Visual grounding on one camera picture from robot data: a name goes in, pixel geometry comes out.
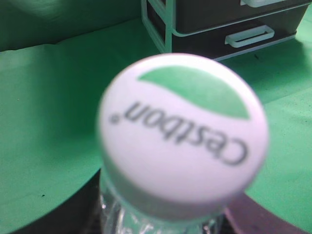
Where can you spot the dark middle drawer white handle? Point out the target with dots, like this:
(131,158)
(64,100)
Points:
(197,15)

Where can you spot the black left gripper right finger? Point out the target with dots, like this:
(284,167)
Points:
(246,216)

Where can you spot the green cloth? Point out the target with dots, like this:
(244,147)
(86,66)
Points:
(57,57)

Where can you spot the dark bottom drawer white handle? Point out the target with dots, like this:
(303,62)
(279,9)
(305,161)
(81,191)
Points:
(211,44)

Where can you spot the dark drawer white handle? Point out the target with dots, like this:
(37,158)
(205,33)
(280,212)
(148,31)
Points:
(197,15)
(211,44)

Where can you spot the white frame drawer cabinet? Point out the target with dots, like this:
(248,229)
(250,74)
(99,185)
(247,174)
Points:
(159,18)

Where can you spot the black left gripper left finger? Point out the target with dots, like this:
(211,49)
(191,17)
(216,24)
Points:
(74,216)

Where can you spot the clear water bottle white cap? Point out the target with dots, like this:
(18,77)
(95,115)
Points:
(181,136)

